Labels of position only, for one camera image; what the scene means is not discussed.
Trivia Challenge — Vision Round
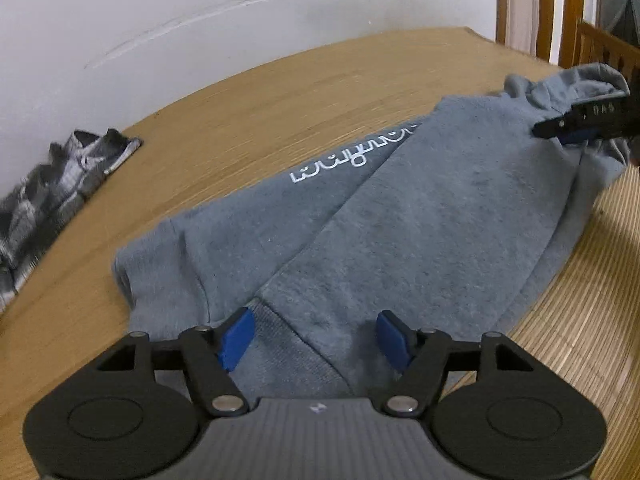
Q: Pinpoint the grey hoodie red print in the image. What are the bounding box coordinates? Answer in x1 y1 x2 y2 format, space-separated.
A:
114 64 629 399

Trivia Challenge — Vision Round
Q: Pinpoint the black white plaid shirt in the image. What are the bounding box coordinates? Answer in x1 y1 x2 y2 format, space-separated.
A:
1 128 143 309

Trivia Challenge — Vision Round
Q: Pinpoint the wooden door frame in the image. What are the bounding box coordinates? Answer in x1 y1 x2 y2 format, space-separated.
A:
496 0 587 67

